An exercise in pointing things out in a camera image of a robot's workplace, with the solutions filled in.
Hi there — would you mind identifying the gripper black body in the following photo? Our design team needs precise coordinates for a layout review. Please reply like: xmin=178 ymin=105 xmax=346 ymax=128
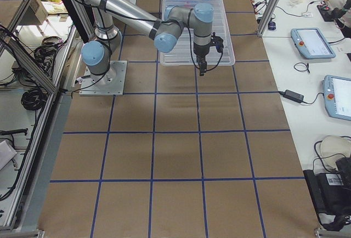
xmin=195 ymin=53 xmax=207 ymax=69

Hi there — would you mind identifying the clear plastic box lid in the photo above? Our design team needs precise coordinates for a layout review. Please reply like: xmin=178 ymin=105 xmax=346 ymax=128
xmin=160 ymin=0 xmax=235 ymax=69

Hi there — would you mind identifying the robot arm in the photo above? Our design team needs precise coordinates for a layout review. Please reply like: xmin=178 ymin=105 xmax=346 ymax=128
xmin=74 ymin=0 xmax=214 ymax=76

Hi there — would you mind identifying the black power adapter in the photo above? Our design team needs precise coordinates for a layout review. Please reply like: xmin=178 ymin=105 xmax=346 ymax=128
xmin=278 ymin=89 xmax=304 ymax=104

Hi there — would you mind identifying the upper teach pendant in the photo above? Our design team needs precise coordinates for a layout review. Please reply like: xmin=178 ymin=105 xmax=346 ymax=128
xmin=290 ymin=28 xmax=336 ymax=59

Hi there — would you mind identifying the teach pendant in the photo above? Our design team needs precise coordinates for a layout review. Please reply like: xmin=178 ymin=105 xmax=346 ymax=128
xmin=290 ymin=28 xmax=336 ymax=59
xmin=322 ymin=75 xmax=351 ymax=121

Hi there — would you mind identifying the lower teach pendant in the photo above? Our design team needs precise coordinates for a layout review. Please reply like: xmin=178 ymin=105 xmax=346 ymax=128
xmin=322 ymin=75 xmax=351 ymax=121

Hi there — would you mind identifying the person at desk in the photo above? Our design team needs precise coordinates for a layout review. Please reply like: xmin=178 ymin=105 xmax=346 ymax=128
xmin=324 ymin=0 xmax=350 ymax=35

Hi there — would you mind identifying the black bag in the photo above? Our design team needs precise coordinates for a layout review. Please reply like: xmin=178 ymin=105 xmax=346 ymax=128
xmin=303 ymin=157 xmax=350 ymax=231

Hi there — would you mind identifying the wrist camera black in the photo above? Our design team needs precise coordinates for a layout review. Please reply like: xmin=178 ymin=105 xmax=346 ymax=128
xmin=211 ymin=32 xmax=224 ymax=53

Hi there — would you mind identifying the aluminium frame post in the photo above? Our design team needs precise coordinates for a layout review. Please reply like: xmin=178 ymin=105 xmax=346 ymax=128
xmin=257 ymin=0 xmax=279 ymax=37

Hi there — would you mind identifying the black coiled cable bundle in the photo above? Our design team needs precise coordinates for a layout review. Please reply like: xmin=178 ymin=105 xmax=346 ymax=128
xmin=21 ymin=88 xmax=46 ymax=111

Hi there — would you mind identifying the aluminium side frame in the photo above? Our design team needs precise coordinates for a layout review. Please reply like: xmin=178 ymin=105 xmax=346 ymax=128
xmin=0 ymin=0 xmax=83 ymax=232

